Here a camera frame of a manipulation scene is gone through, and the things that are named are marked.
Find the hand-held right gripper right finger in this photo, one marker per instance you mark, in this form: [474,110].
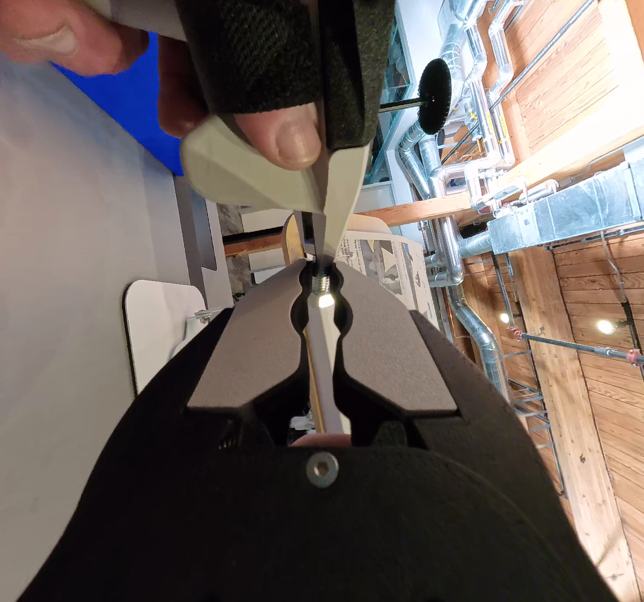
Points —
[392,355]

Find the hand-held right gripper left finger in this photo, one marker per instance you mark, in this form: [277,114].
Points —
[246,355]

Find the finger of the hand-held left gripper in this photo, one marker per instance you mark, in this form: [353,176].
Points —
[308,234]
[347,184]

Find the steel hex bolt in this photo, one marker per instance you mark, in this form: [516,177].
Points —
[322,276]

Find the steel hex nut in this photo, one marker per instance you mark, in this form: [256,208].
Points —
[323,297]

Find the long blue plastic bin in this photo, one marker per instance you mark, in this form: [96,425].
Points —
[126,104]

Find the grey desk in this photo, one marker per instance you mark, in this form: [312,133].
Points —
[65,260]

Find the person's left hand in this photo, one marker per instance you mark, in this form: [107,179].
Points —
[287,139]

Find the printed instruction sign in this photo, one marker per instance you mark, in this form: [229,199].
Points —
[402,270]

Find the black round-top floor stand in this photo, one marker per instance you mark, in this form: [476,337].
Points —
[435,94]

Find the clear sign stand white base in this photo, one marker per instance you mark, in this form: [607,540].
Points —
[156,320]

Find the silver insulated pipe bundle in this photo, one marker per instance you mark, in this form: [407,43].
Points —
[478,58]

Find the black ceiling pipe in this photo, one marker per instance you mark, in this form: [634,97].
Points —
[578,346]

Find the rectangular sheet-metal duct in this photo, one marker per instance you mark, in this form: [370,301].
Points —
[578,209]

